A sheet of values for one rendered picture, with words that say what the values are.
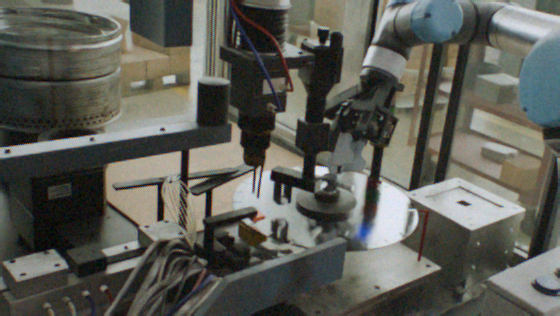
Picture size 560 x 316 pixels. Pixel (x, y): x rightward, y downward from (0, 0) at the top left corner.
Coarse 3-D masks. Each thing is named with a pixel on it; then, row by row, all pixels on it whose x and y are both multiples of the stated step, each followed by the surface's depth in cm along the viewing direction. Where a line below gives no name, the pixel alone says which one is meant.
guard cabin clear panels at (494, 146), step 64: (0, 0) 174; (64, 0) 183; (320, 0) 181; (384, 0) 164; (512, 0) 138; (128, 64) 201; (192, 64) 216; (448, 64) 153; (512, 64) 140; (512, 128) 143; (512, 192) 146
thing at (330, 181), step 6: (318, 174) 119; (324, 174) 118; (330, 174) 118; (336, 174) 120; (342, 174) 122; (324, 180) 117; (330, 180) 116; (336, 180) 117; (324, 186) 116; (330, 186) 117; (336, 186) 118; (342, 186) 117; (348, 186) 116; (324, 192) 118; (330, 192) 118
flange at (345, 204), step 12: (300, 192) 121; (336, 192) 119; (348, 192) 123; (300, 204) 116; (312, 204) 116; (324, 204) 117; (336, 204) 117; (348, 204) 118; (324, 216) 115; (336, 216) 115
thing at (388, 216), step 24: (240, 192) 120; (264, 192) 121; (360, 192) 126; (384, 192) 127; (288, 216) 113; (312, 216) 114; (360, 216) 117; (384, 216) 118; (408, 216) 119; (288, 240) 106; (312, 240) 107; (360, 240) 109; (384, 240) 110
